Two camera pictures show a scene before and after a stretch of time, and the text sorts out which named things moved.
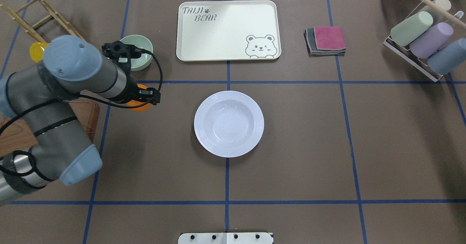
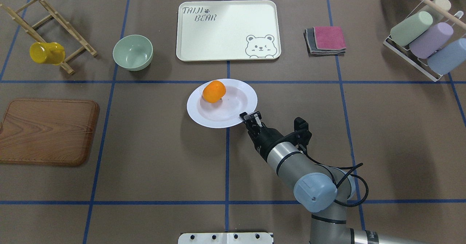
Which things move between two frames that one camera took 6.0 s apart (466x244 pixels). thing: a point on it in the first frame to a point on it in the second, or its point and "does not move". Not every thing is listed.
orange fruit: (143, 108) to (214, 91)
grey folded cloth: (313, 51) does not move
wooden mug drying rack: (13, 15) does not move
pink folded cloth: (329, 38) does not move
